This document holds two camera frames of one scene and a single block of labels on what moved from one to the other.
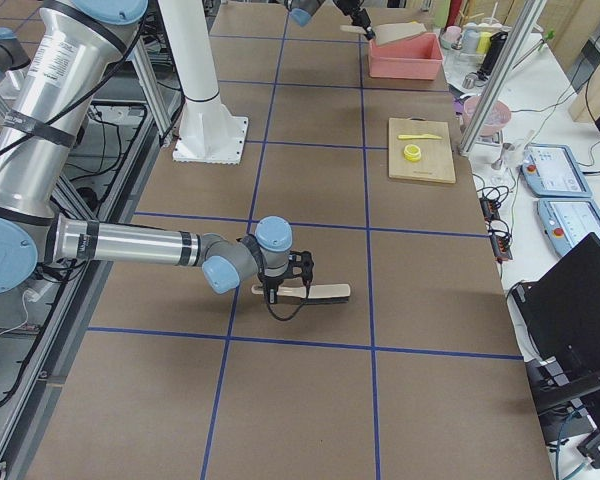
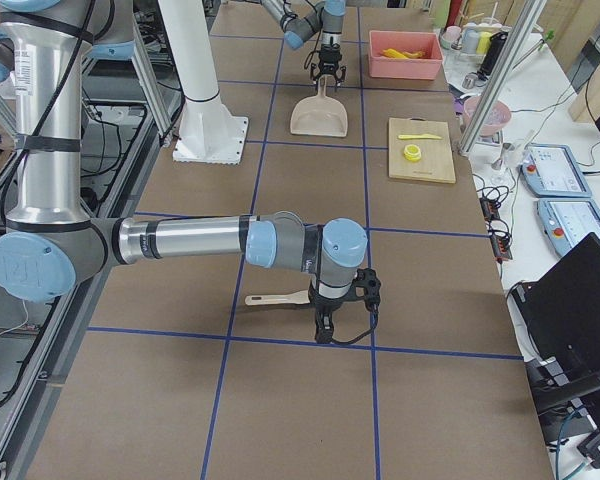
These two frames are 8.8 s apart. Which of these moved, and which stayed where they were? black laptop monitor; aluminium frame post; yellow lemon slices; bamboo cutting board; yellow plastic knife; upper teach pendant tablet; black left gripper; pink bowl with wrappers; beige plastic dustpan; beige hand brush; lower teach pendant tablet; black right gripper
Moved: black right gripper; black left gripper; beige plastic dustpan; beige hand brush
Stayed: pink bowl with wrappers; bamboo cutting board; yellow lemon slices; black laptop monitor; aluminium frame post; lower teach pendant tablet; yellow plastic knife; upper teach pendant tablet
